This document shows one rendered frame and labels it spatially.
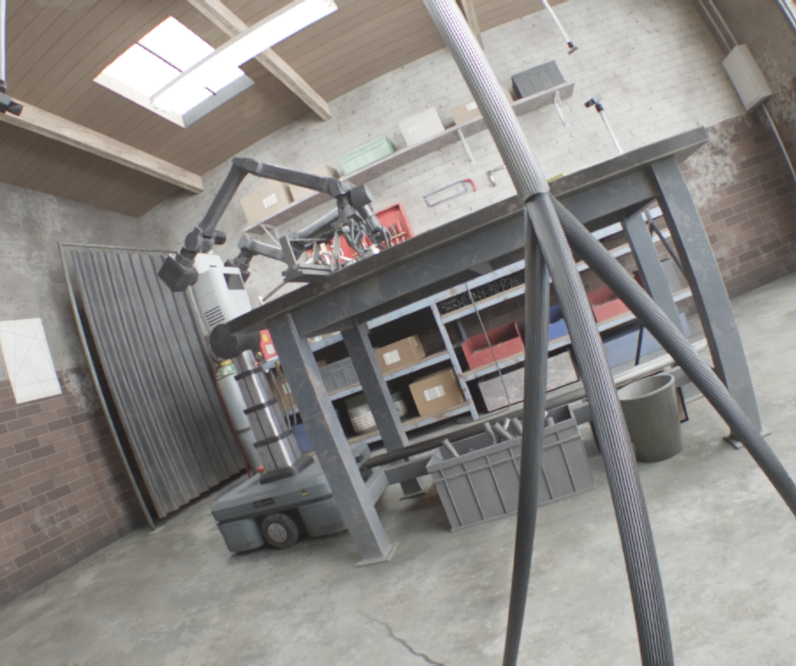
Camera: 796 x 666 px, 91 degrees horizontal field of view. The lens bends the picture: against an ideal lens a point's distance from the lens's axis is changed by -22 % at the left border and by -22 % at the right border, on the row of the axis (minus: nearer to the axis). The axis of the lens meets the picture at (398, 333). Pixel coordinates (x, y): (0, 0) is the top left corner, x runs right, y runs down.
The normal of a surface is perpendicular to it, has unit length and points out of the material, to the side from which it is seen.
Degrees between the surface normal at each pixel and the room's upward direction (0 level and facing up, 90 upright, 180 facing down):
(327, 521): 90
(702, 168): 90
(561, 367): 90
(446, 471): 90
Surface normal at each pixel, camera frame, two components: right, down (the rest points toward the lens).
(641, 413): -0.60, 0.33
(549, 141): -0.26, 0.08
